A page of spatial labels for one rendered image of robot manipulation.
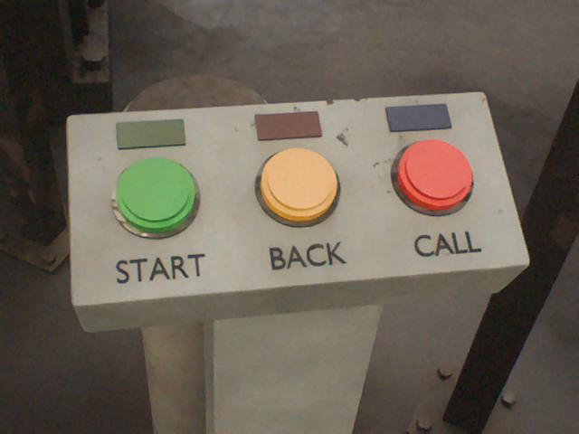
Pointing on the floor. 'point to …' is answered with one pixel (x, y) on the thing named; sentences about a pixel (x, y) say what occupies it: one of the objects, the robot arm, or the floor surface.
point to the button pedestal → (286, 250)
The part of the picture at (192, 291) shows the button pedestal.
